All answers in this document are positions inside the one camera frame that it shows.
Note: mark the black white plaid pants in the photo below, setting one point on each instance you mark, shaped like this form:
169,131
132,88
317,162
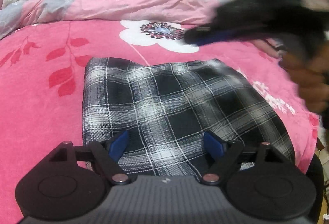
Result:
167,111

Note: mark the pink floral blanket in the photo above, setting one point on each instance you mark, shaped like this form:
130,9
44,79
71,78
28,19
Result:
38,85

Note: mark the stack of folded clothes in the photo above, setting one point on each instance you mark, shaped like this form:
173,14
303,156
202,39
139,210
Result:
270,46

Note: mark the person's right hand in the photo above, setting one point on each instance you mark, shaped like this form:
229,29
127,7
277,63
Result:
305,80

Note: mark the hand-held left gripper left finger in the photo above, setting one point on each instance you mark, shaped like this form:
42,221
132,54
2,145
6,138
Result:
118,145

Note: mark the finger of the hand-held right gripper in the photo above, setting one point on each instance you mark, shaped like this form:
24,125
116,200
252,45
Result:
226,35
198,34

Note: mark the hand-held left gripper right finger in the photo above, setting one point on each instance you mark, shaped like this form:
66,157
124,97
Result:
213,145

